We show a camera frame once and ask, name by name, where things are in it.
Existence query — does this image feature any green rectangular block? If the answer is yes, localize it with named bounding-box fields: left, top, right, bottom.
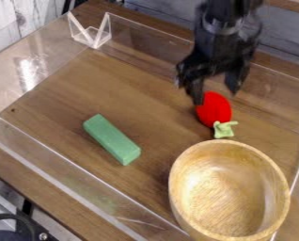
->
left=83, top=114, right=142, bottom=166

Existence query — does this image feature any clear acrylic table enclosure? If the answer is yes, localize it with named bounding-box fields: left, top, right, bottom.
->
left=0, top=15, right=299, bottom=241

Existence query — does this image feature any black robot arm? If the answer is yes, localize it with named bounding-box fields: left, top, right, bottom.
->
left=177, top=0, right=265, bottom=105

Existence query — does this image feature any black clamp mount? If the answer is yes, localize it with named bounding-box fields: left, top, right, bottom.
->
left=15, top=211, right=59, bottom=241

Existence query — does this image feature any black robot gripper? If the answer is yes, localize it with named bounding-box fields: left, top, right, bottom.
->
left=177, top=23, right=263, bottom=105

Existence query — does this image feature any black cable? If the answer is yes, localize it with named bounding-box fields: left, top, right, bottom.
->
left=0, top=213, right=34, bottom=241

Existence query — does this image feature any red plush strawberry toy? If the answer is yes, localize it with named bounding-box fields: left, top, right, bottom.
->
left=197, top=91, right=239, bottom=139

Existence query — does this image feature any wooden bowl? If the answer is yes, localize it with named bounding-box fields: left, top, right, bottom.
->
left=169, top=140, right=290, bottom=241

